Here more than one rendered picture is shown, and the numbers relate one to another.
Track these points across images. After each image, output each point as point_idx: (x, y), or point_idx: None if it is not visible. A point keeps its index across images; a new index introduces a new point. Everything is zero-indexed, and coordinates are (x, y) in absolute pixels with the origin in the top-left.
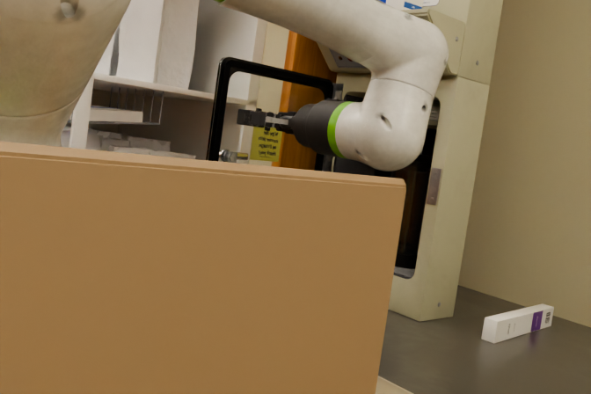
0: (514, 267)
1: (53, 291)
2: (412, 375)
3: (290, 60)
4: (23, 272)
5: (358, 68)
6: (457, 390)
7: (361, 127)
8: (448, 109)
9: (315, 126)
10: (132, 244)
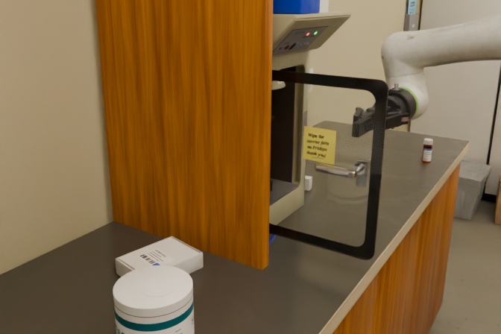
0: None
1: None
2: (400, 203)
3: (269, 60)
4: None
5: (280, 54)
6: (401, 194)
7: (428, 101)
8: (308, 71)
9: (413, 110)
10: None
